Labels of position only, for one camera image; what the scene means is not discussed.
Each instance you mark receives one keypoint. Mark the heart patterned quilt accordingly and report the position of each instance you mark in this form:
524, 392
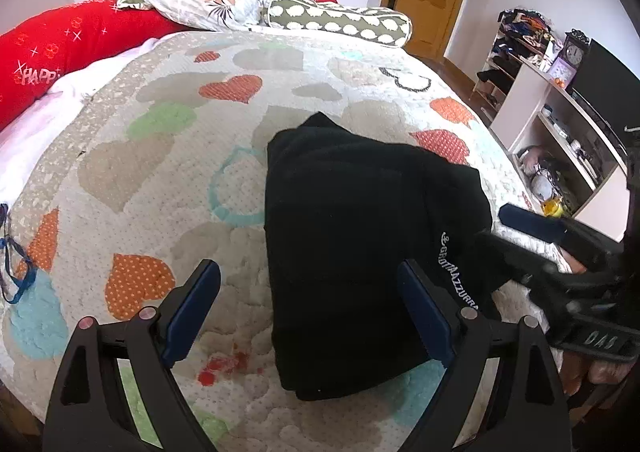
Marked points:
166, 166

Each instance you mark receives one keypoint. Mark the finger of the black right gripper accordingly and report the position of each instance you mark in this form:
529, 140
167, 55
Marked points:
507, 262
591, 248

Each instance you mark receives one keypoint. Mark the white shelf unit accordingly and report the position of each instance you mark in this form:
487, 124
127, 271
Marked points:
566, 160

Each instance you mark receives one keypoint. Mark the red long pillow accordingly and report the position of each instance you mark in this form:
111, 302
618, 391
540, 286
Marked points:
41, 50

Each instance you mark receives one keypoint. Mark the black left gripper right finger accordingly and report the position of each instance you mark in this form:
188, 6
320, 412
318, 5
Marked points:
501, 390

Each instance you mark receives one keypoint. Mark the green white bolster pillow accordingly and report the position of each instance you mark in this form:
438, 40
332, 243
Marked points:
382, 25

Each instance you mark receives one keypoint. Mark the right hand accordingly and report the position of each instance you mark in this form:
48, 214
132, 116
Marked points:
576, 368

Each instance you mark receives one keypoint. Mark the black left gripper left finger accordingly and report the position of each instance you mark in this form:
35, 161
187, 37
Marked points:
88, 408

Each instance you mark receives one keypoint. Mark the black television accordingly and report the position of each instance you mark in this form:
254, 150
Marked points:
609, 90

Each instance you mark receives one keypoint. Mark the black pants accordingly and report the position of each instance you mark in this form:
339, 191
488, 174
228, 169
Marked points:
342, 212

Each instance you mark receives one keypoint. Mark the white bed sheet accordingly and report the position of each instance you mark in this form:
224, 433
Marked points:
25, 139

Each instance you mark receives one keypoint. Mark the black table clock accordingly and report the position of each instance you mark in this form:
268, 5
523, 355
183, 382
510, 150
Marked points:
575, 48

